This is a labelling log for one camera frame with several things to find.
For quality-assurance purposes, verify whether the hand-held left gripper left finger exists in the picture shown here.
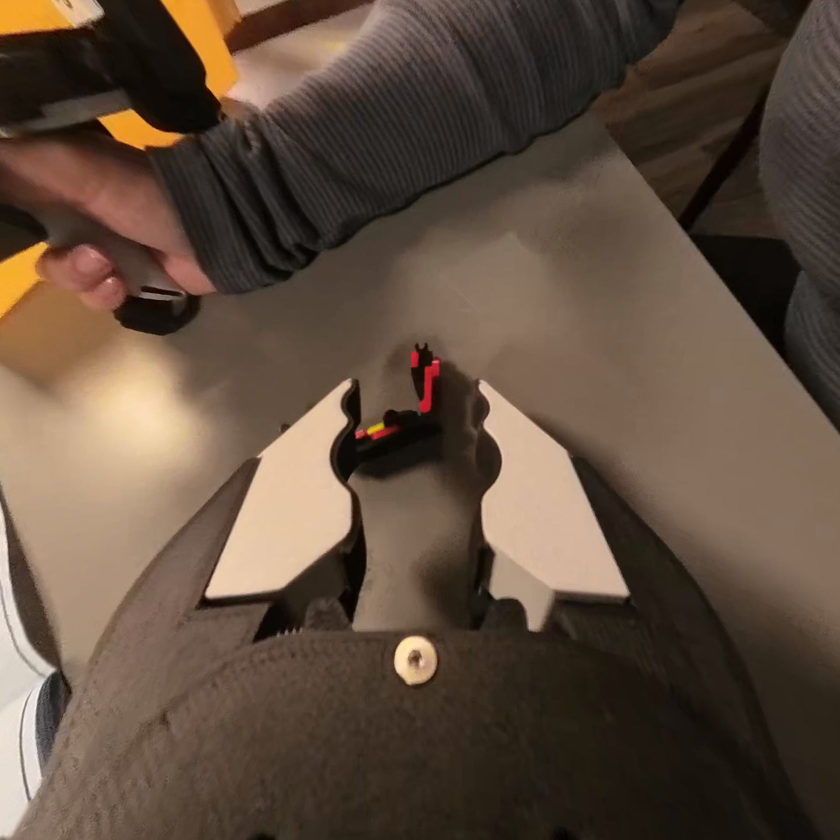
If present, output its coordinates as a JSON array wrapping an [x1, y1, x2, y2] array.
[[202, 377, 363, 603]]

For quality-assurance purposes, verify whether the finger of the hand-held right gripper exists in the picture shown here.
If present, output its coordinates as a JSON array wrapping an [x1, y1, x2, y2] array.
[[0, 92, 132, 140]]

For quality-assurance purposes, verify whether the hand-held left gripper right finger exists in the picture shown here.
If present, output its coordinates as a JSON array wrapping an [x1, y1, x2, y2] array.
[[472, 379, 632, 632]]

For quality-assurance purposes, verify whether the yellow plastic bin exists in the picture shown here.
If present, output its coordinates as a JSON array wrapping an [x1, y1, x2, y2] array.
[[0, 0, 240, 319]]

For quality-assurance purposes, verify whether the black red lego assembly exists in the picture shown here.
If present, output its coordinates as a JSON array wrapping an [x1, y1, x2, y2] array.
[[353, 341, 445, 475]]

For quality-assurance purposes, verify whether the person's right forearm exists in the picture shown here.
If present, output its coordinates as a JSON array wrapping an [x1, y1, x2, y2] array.
[[147, 0, 683, 296]]

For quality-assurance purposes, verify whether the person's right hand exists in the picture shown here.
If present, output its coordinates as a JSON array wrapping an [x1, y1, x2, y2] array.
[[0, 130, 217, 314]]

